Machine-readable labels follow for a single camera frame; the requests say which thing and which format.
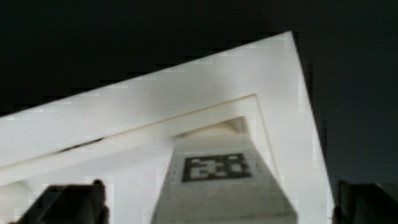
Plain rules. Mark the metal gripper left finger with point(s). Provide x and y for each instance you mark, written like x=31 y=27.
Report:
x=70 y=205

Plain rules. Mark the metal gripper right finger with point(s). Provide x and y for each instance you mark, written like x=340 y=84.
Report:
x=367 y=204

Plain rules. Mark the white square tabletop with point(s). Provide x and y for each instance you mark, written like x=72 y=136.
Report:
x=100 y=136

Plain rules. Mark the white table leg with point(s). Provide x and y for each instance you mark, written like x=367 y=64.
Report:
x=221 y=189

